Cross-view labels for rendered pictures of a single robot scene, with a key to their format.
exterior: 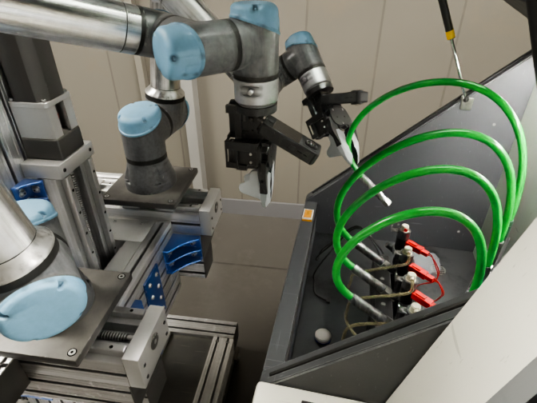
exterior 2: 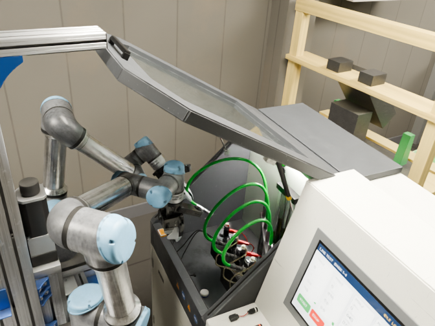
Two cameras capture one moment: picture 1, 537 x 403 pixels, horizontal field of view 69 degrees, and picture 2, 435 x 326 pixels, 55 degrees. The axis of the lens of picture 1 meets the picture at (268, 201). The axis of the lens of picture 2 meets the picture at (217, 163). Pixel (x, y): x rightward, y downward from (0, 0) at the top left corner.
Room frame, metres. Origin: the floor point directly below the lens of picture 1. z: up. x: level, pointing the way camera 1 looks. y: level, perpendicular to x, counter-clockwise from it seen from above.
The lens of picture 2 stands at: (-0.41, 0.71, 2.33)
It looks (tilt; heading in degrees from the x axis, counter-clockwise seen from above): 31 degrees down; 320
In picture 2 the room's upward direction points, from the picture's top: 4 degrees clockwise
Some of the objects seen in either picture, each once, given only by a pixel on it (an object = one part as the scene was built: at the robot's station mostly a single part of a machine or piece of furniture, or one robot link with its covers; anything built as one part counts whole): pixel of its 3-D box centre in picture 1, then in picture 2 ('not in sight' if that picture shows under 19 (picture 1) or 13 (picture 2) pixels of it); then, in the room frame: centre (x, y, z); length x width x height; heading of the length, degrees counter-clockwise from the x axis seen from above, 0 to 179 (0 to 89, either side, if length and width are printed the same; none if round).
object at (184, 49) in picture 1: (192, 48); (157, 190); (0.61, 0.11, 1.51); 0.11 x 0.11 x 0.08; 34
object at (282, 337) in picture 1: (296, 287); (178, 275); (0.76, -0.08, 0.87); 0.62 x 0.04 x 0.16; 168
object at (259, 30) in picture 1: (253, 41); (173, 176); (0.65, 0.02, 1.51); 0.09 x 0.08 x 0.11; 124
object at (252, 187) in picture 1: (254, 189); (173, 235); (0.64, 0.03, 1.25); 0.06 x 0.03 x 0.09; 78
